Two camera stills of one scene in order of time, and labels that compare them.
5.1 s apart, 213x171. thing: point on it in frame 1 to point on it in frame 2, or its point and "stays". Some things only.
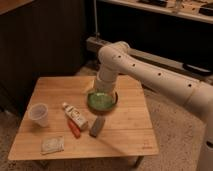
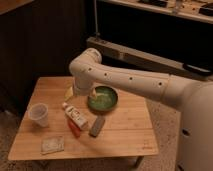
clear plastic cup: x=38 y=112 stays
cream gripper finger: x=89 y=87 to x=69 y=93
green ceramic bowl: x=102 y=101 stays
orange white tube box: x=75 y=117 stays
